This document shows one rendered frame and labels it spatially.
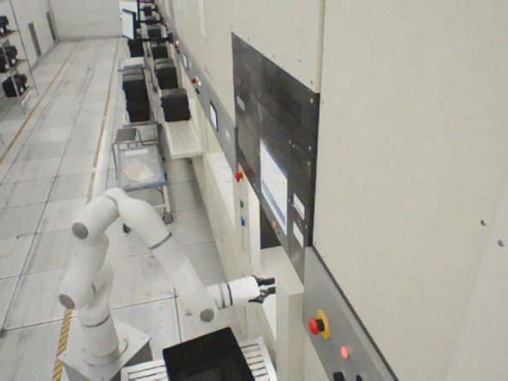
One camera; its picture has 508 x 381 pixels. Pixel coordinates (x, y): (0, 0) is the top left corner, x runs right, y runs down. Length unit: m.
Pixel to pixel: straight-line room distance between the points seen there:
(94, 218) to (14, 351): 2.02
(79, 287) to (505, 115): 1.45
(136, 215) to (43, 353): 1.99
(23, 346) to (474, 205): 3.05
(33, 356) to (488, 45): 3.04
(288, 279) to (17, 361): 2.32
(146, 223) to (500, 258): 1.03
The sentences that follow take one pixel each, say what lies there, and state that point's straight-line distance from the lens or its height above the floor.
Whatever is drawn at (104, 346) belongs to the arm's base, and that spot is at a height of 0.83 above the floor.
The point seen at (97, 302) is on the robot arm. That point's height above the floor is 1.03.
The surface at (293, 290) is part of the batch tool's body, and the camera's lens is 1.17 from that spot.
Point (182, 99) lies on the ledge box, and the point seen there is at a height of 1.02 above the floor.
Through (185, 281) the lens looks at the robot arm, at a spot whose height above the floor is 1.32.
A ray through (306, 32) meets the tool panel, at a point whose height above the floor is 2.07.
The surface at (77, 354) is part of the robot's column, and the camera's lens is 2.02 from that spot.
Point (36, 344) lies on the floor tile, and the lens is 3.26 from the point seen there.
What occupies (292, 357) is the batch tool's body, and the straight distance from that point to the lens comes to 1.36.
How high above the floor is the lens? 2.21
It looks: 30 degrees down
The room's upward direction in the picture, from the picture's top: 2 degrees counter-clockwise
